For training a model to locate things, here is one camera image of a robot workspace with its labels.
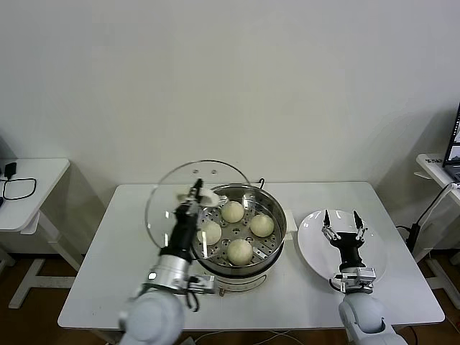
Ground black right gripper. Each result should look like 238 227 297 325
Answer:
321 210 369 269

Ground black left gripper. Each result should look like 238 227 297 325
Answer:
160 178 203 259

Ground round glass pot lid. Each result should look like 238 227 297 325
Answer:
144 160 251 259

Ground white steamed baozi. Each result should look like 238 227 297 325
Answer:
221 201 245 223
249 214 275 237
196 221 223 246
226 239 254 266

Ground stainless steel steamer basket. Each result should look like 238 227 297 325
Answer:
186 183 288 269

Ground large white plate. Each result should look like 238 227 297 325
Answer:
297 208 388 285

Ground black power strip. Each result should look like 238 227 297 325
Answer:
395 222 422 252

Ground white side table with laptop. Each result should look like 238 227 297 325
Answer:
409 152 460 310

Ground white side table with adapter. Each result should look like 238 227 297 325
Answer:
0 157 83 310

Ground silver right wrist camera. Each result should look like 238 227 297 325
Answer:
329 267 377 294

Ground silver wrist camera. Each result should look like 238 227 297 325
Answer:
185 273 218 295
329 267 377 294

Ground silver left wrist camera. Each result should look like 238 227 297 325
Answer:
185 273 218 295

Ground white laptop cable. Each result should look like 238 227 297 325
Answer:
416 182 460 234

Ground black looped cable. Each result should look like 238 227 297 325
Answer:
0 177 37 202

